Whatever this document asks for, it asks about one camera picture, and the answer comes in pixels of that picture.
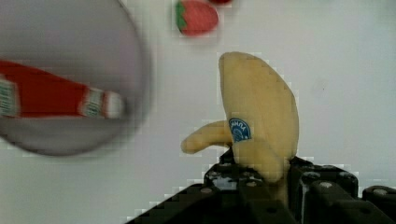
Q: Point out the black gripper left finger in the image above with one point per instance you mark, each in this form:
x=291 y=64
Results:
x=230 y=194

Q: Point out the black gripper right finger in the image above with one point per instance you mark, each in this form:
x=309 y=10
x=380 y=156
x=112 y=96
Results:
x=325 y=194

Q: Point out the yellow plush banana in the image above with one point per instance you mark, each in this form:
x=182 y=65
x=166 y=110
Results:
x=261 y=125

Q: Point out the light red strawberry toy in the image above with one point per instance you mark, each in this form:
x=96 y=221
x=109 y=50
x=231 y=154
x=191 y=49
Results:
x=195 y=17

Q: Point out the dark red strawberry toy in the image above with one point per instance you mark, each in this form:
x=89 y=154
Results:
x=220 y=2

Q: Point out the grey round plate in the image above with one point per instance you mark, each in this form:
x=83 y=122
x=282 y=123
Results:
x=94 y=42

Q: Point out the red ketchup bottle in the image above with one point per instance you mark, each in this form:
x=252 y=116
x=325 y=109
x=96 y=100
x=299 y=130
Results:
x=28 y=92

